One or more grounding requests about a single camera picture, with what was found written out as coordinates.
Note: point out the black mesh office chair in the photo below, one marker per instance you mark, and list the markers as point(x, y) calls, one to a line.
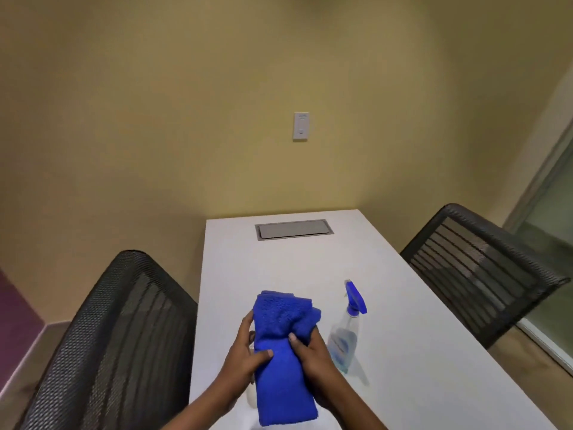
point(481, 273)
point(114, 349)

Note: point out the glass door with metal frame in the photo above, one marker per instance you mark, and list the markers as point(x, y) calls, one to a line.
point(544, 246)

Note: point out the white table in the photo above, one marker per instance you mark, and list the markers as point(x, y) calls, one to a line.
point(358, 326)

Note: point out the person's right thumb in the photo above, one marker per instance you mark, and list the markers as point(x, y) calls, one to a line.
point(299, 345)

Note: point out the white wall switch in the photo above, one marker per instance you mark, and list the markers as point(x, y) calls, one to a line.
point(301, 126)

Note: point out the person's right hand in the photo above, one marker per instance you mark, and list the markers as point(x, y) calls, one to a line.
point(318, 362)

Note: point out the clear spray bottle blue trigger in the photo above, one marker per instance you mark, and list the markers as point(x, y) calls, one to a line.
point(344, 338)

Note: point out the person's left hand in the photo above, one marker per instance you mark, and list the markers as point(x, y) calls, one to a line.
point(237, 363)

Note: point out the person's right forearm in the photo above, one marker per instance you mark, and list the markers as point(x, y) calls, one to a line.
point(351, 405)

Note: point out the person's left forearm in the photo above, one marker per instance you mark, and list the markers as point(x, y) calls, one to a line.
point(202, 407)

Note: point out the person's left thumb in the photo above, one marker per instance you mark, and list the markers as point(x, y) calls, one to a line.
point(261, 355)

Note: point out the blue microfibre cloth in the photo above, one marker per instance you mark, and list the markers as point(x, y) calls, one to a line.
point(282, 353)

